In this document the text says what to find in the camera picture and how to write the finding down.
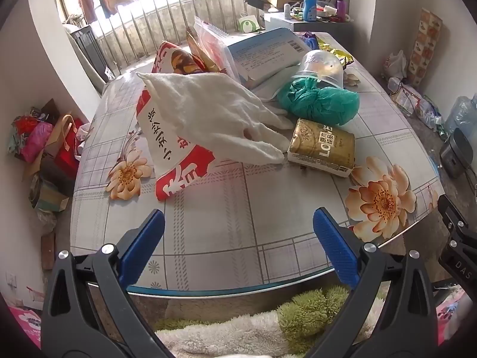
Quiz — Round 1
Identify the fuzzy green white robe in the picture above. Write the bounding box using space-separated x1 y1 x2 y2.
154 285 388 358

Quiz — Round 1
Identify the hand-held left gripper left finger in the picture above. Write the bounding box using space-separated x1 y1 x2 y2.
42 209 176 358

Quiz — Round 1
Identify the tall fruit print box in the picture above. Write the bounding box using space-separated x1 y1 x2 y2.
408 7 442 86

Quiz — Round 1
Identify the blue white paper box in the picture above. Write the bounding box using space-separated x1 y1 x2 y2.
225 27 312 86

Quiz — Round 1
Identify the white green paper bag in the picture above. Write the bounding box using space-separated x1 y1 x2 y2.
238 14 260 33

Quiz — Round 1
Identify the red gift bag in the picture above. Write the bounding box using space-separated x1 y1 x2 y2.
56 114 84 180

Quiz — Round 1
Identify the pink printed cloth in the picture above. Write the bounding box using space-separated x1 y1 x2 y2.
436 291 474 344

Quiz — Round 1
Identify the red white snack bag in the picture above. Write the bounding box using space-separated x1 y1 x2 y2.
135 40 221 203

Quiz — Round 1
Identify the clear zip bag red print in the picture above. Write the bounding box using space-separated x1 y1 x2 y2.
186 16 233 79

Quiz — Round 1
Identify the clear water jug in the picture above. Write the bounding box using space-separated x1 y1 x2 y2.
445 95 477 135

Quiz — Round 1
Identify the printed snack bag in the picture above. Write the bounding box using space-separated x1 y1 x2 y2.
395 84 422 114

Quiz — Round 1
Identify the clear plastic cup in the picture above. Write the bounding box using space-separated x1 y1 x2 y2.
292 50 345 89

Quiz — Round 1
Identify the white plastic bag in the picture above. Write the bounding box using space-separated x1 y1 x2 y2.
384 50 408 81

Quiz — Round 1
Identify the green plastic bag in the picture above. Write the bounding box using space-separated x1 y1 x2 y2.
278 78 360 126

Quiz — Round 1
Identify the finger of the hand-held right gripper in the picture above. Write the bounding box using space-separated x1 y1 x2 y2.
437 193 471 236

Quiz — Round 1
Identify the dark balcony cabinet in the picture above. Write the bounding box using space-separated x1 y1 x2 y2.
71 25 109 83

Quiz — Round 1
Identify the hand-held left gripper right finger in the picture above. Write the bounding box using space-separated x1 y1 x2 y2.
312 207 440 358

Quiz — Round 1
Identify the purple yellow noodle bag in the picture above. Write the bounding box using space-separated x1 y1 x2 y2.
298 32 354 71

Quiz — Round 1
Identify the pink bag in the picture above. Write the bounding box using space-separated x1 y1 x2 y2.
20 121 53 163

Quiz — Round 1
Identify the gold packet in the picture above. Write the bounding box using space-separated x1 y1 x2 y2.
287 118 356 178

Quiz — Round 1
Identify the metal window railing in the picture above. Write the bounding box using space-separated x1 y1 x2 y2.
61 0 269 77

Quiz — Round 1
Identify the dark grey cabinet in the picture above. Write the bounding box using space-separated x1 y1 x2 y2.
261 18 354 36

